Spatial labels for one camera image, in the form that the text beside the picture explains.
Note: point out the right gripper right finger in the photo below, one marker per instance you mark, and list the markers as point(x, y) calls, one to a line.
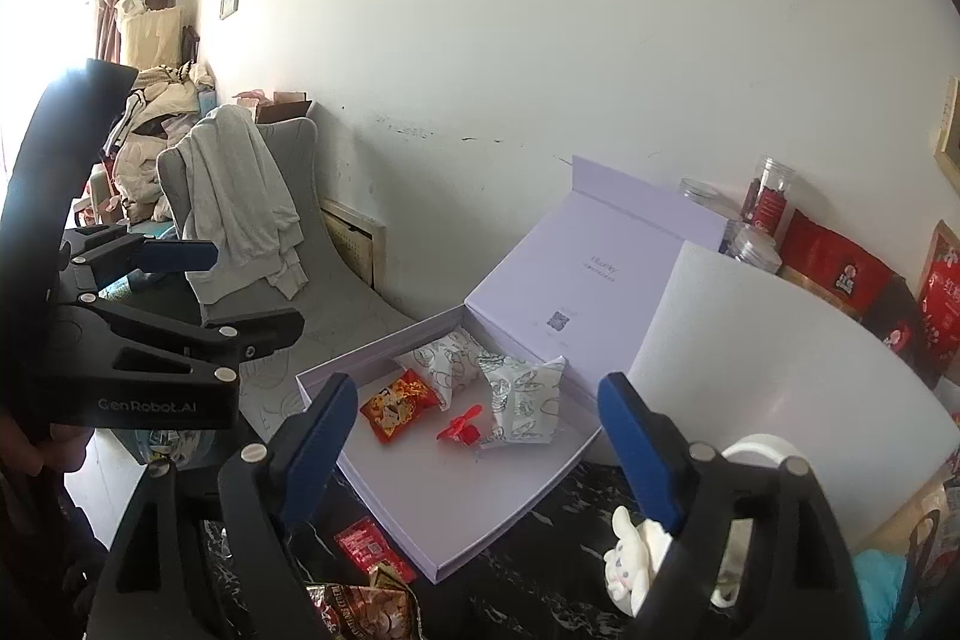
point(756, 552)

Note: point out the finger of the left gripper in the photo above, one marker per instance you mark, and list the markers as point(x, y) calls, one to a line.
point(95, 337)
point(94, 257)

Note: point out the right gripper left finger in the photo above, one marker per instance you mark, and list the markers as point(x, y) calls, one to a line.
point(156, 583)

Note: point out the red snack packet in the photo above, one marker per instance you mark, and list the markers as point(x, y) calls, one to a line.
point(402, 402)

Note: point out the red mini fan toy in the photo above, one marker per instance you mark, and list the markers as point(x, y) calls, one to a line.
point(462, 429)

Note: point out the pile of clothes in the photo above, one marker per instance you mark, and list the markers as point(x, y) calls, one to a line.
point(163, 104)

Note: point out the blue plastic bag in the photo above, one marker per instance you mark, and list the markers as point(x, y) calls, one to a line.
point(888, 585)

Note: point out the gray lounge chair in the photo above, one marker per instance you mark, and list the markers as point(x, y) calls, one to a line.
point(340, 311)

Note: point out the gray sweatshirt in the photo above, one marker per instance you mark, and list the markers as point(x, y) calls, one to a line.
point(239, 201)

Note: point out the white bread-print packet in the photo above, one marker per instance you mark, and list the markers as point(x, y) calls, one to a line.
point(448, 364)

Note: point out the small red packet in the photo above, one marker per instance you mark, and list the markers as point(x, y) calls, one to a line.
point(369, 549)

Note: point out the brown snack packet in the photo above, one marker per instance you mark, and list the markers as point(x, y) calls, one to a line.
point(386, 609)

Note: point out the cardboard box behind chair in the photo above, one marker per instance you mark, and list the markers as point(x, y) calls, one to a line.
point(282, 105)

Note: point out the white board panel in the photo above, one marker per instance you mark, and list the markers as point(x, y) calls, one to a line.
point(734, 351)

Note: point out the lavender gift box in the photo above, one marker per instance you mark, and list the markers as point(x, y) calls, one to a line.
point(582, 285)

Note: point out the green bread-print packet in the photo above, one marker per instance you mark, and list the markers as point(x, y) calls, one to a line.
point(525, 399)

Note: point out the red goji berry bag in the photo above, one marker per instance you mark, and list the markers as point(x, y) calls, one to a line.
point(939, 297)

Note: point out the clear jar red label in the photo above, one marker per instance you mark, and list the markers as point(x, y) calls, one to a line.
point(767, 196)

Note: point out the wall vent panel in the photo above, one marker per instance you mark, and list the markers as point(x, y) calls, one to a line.
point(360, 241)

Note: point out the wood framed wall panel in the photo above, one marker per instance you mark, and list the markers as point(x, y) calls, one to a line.
point(947, 146)

